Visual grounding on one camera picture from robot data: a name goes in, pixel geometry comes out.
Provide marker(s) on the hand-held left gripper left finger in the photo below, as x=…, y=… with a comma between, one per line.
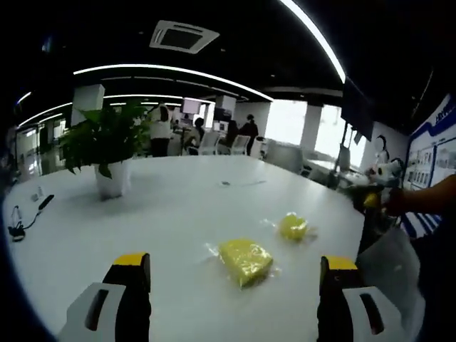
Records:
x=132, y=285

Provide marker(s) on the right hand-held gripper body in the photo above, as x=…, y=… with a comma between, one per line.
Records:
x=386, y=172

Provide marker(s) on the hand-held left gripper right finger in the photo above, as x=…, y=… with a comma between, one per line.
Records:
x=335, y=288

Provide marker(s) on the yellow round silicone block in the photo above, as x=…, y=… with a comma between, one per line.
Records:
x=293, y=226

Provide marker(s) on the yellow rectangular silicone block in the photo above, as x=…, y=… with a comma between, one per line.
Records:
x=246, y=261

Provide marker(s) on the person's right hand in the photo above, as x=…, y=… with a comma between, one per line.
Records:
x=396, y=201

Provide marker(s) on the clear plastic bag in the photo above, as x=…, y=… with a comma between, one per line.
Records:
x=390, y=270

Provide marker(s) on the grey office cabinet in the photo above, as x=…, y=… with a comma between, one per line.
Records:
x=284, y=156

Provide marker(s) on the person's dark blue clothing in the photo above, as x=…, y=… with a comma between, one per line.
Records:
x=440, y=278

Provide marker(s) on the black power strip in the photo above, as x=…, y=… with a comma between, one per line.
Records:
x=46, y=202

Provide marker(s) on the white office chair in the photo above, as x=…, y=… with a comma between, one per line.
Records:
x=209, y=144
x=240, y=145

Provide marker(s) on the small white table items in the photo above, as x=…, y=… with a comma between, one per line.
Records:
x=36, y=194

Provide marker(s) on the green plant in white pot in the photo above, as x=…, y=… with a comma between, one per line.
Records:
x=107, y=139

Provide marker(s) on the dark background screen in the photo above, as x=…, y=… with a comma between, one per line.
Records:
x=224, y=114

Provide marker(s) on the long ceiling light strip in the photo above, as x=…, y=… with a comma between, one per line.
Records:
x=317, y=33

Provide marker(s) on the bright background screen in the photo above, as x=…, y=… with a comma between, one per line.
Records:
x=191, y=106

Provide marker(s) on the curved ceiling light strip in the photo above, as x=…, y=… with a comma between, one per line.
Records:
x=171, y=67

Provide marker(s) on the ceiling air conditioner vent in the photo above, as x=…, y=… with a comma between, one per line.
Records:
x=183, y=36

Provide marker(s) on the blue wall poster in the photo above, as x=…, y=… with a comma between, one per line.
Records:
x=432, y=153

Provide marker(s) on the black hanging wall monitor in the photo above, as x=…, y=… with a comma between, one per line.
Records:
x=358, y=112

